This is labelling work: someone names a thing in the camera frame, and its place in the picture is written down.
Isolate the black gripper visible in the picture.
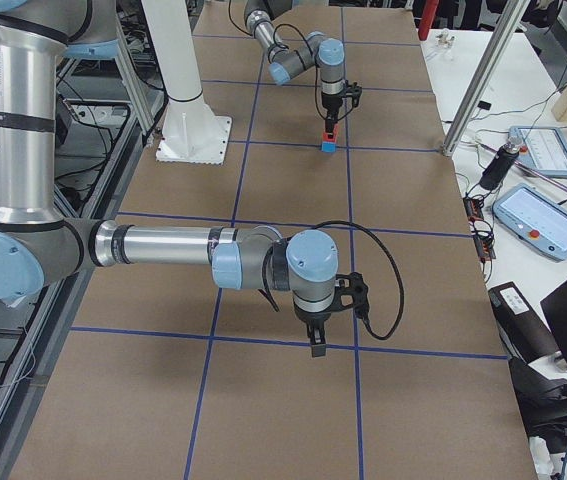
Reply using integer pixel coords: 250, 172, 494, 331
294, 304, 332, 357
321, 92, 343, 131

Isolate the red foam block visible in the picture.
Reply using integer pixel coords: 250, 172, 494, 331
322, 125, 338, 144

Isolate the blue foam block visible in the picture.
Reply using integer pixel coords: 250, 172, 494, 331
320, 141, 337, 153

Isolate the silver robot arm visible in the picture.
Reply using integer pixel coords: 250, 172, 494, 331
0, 1, 346, 357
244, 1, 348, 151

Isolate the brown paper table cover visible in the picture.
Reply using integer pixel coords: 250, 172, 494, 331
11, 3, 535, 479

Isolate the black water bottle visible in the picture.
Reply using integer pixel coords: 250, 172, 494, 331
479, 137, 522, 191

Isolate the far teach pendant tablet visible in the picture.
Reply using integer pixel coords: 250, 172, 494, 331
509, 126, 567, 179

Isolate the teach pendant tablet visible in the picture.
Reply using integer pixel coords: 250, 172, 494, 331
509, 126, 567, 179
493, 184, 567, 261

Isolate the near teach pendant tablet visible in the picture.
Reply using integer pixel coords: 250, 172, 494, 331
493, 184, 567, 261

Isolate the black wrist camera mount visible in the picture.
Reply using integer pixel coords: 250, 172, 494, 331
329, 272, 370, 320
341, 80, 363, 109

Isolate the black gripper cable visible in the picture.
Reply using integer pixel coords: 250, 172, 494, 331
260, 221, 405, 342
226, 0, 359, 121

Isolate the aluminium frame post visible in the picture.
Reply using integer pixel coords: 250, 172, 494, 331
440, 0, 529, 157

